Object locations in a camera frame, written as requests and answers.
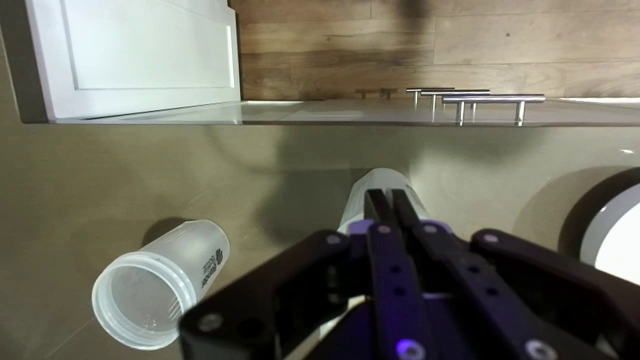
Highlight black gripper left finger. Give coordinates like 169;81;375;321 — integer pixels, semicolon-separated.
178;190;427;360

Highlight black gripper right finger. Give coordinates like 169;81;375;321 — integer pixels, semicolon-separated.
391;190;640;360

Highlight white ceramic bowl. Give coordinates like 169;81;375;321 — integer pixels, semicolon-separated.
580;185;640;284

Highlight tall clear shaker cup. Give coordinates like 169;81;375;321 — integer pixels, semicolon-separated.
89;221;230;350

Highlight white cabinet door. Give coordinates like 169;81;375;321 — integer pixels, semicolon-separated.
23;0;240;120

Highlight steel drawer handle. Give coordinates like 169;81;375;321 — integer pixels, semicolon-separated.
429;88;479;120
441;94;546;127
403;87;453;108

